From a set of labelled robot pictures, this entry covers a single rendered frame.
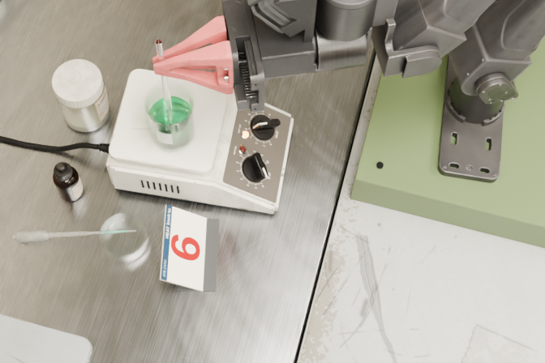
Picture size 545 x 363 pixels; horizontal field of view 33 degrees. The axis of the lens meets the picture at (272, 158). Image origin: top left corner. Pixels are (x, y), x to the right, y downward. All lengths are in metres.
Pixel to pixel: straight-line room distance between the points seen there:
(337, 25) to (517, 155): 0.35
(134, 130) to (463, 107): 0.38
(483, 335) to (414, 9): 0.39
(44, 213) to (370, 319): 0.40
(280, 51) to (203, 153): 0.22
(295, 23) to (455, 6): 0.15
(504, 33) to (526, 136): 0.20
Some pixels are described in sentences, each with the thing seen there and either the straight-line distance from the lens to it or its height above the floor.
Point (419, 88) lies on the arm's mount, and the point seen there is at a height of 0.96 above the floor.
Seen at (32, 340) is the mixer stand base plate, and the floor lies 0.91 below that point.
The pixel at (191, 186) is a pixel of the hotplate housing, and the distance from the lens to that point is 1.04.
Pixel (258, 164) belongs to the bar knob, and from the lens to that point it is 1.04.
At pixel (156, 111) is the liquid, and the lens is 1.00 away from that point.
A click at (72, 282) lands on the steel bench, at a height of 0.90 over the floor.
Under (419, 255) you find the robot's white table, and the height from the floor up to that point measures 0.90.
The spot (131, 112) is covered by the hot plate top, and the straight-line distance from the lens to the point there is 1.05.
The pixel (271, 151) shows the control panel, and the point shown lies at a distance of 1.08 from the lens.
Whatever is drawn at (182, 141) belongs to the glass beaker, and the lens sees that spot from 1.00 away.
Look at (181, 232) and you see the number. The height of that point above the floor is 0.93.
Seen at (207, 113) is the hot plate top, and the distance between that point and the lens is 1.05.
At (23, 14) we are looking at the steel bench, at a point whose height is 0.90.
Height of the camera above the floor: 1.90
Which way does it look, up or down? 64 degrees down
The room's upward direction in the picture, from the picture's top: 4 degrees clockwise
